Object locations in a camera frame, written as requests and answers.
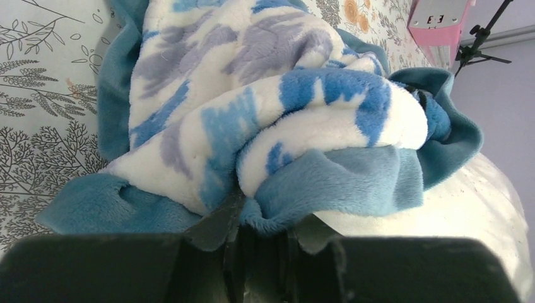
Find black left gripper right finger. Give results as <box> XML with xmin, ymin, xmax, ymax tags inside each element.
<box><xmin>294</xmin><ymin>214</ymin><xmax>341</xmax><ymax>255</ymax></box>

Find pink plastic dustpan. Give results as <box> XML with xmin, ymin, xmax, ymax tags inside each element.
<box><xmin>408</xmin><ymin>0</ymin><xmax>475</xmax><ymax>69</ymax></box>

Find white pillow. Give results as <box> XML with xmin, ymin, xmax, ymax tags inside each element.
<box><xmin>315</xmin><ymin>153</ymin><xmax>534</xmax><ymax>302</ymax></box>

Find black tripod stand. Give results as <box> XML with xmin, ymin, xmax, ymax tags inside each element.
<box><xmin>454</xmin><ymin>0</ymin><xmax>513</xmax><ymax>77</ymax></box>

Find blue white plush pillowcase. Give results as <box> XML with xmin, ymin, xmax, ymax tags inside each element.
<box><xmin>36</xmin><ymin>1</ymin><xmax>482</xmax><ymax>234</ymax></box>

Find floral patterned table cloth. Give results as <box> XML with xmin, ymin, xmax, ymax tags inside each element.
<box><xmin>0</xmin><ymin>0</ymin><xmax>435</xmax><ymax>254</ymax></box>

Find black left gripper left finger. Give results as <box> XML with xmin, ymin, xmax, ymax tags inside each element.
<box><xmin>184</xmin><ymin>190</ymin><xmax>245</xmax><ymax>252</ymax></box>

